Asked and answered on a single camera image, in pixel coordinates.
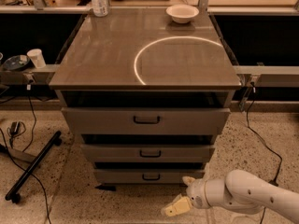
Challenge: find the dark blue plate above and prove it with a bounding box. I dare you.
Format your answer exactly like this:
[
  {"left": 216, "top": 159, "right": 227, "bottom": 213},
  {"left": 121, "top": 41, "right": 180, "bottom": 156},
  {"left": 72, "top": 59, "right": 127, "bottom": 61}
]
[{"left": 3, "top": 55, "right": 30, "bottom": 71}]

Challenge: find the black power adapter right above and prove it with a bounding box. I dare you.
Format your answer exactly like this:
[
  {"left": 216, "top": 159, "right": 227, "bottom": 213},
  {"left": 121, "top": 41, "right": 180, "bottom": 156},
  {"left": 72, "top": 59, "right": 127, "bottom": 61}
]
[{"left": 269, "top": 180, "right": 278, "bottom": 187}]

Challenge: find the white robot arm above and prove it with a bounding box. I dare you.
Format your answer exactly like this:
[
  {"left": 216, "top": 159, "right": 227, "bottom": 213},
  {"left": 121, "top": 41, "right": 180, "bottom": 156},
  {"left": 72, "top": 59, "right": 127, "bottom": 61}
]
[{"left": 161, "top": 170, "right": 299, "bottom": 224}]

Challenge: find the white bowl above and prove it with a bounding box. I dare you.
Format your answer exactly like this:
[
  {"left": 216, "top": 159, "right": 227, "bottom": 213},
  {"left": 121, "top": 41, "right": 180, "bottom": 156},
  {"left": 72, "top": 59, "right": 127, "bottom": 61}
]
[{"left": 166, "top": 4, "right": 199, "bottom": 24}]

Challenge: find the black adapter left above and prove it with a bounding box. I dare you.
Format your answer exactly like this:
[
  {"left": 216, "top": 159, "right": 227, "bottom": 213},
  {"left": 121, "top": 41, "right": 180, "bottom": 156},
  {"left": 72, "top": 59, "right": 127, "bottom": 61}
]
[{"left": 9, "top": 121, "right": 20, "bottom": 136}]

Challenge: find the grey middle drawer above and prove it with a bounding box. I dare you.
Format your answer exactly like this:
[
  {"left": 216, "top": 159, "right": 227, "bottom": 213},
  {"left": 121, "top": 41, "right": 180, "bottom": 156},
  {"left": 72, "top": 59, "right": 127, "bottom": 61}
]
[{"left": 81, "top": 145, "right": 214, "bottom": 162}]

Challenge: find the grey bottom drawer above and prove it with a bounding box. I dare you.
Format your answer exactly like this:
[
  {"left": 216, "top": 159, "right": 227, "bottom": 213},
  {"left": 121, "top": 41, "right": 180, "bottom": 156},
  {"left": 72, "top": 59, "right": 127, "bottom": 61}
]
[{"left": 94, "top": 169, "right": 205, "bottom": 184}]

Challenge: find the white paper cup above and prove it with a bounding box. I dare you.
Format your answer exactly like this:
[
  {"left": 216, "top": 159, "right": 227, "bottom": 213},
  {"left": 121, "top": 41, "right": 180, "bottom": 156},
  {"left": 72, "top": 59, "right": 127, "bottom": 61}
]
[{"left": 27, "top": 49, "right": 46, "bottom": 68}]

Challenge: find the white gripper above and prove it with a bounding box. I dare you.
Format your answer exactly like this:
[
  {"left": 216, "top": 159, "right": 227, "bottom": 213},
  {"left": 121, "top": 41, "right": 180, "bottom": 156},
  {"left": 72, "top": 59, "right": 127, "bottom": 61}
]
[{"left": 161, "top": 176, "right": 209, "bottom": 217}]

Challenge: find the black bar with wheels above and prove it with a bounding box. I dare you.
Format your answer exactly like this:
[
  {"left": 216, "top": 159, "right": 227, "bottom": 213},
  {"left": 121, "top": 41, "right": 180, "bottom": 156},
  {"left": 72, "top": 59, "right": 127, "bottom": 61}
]
[{"left": 5, "top": 131, "right": 62, "bottom": 203}]

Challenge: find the grey drawer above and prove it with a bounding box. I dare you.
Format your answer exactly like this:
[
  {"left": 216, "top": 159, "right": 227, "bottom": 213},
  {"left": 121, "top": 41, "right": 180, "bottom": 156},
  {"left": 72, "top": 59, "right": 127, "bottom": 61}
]
[
  {"left": 62, "top": 107, "right": 230, "bottom": 135},
  {"left": 81, "top": 145, "right": 214, "bottom": 162},
  {"left": 94, "top": 169, "right": 205, "bottom": 184}
]

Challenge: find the black cable left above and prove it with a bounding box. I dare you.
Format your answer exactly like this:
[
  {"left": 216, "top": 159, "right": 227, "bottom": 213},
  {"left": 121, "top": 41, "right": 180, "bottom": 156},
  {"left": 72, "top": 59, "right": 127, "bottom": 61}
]
[{"left": 0, "top": 83, "right": 52, "bottom": 224}]

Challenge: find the black cable right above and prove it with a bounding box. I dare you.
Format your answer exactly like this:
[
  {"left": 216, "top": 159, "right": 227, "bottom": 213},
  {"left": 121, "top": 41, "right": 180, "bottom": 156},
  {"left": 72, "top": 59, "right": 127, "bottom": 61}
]
[{"left": 245, "top": 81, "right": 284, "bottom": 224}]

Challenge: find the grey top drawer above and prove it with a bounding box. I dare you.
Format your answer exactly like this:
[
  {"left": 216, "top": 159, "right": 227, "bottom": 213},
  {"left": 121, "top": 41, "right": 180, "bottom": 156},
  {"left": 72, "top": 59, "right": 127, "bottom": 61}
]
[{"left": 62, "top": 107, "right": 230, "bottom": 135}]

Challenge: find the grey drawer cabinet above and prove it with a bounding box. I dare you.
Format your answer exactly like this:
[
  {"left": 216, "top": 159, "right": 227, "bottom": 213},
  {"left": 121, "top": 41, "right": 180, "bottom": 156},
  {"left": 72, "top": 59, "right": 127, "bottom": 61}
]
[{"left": 49, "top": 6, "right": 243, "bottom": 191}]

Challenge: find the black cable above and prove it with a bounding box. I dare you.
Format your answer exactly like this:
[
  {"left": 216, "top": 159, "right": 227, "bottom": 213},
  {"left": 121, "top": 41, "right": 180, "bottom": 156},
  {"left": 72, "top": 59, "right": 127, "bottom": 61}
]
[
  {"left": 245, "top": 81, "right": 284, "bottom": 224},
  {"left": 0, "top": 83, "right": 52, "bottom": 224}
]

